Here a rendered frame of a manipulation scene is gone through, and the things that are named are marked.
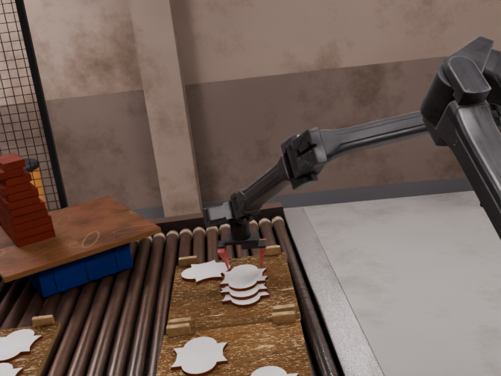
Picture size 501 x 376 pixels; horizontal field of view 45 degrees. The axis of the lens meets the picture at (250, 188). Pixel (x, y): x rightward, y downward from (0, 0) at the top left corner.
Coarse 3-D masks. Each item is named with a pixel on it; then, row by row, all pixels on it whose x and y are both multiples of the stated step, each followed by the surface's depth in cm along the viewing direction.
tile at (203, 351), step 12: (180, 348) 147; (192, 348) 146; (204, 348) 146; (216, 348) 145; (180, 360) 142; (192, 360) 142; (204, 360) 141; (216, 360) 140; (192, 372) 137; (204, 372) 137
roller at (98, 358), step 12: (132, 252) 216; (120, 276) 197; (120, 288) 189; (120, 300) 183; (108, 312) 175; (120, 312) 179; (108, 324) 168; (108, 336) 162; (96, 348) 157; (108, 348) 158; (96, 360) 151; (96, 372) 146
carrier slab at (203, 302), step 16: (256, 256) 196; (272, 256) 194; (176, 272) 191; (272, 272) 183; (288, 272) 182; (176, 288) 180; (192, 288) 179; (208, 288) 178; (272, 288) 173; (288, 288) 172; (176, 304) 171; (192, 304) 170; (208, 304) 168; (224, 304) 167; (256, 304) 165; (272, 304) 164; (192, 320) 161; (208, 320) 160; (224, 320) 159; (240, 320) 158; (256, 320) 157
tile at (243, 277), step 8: (224, 272) 180; (232, 272) 179; (240, 272) 178; (248, 272) 178; (256, 272) 177; (264, 272) 178; (224, 280) 175; (232, 280) 174; (240, 280) 174; (248, 280) 173; (256, 280) 173; (264, 280) 172; (232, 288) 170; (240, 288) 169; (248, 288) 169
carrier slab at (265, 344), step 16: (176, 336) 154; (192, 336) 153; (208, 336) 153; (224, 336) 152; (240, 336) 151; (256, 336) 150; (272, 336) 149; (288, 336) 148; (160, 352) 148; (224, 352) 145; (240, 352) 144; (256, 352) 144; (272, 352) 143; (288, 352) 142; (304, 352) 141; (160, 368) 142; (224, 368) 139; (240, 368) 138; (256, 368) 138; (288, 368) 136; (304, 368) 135
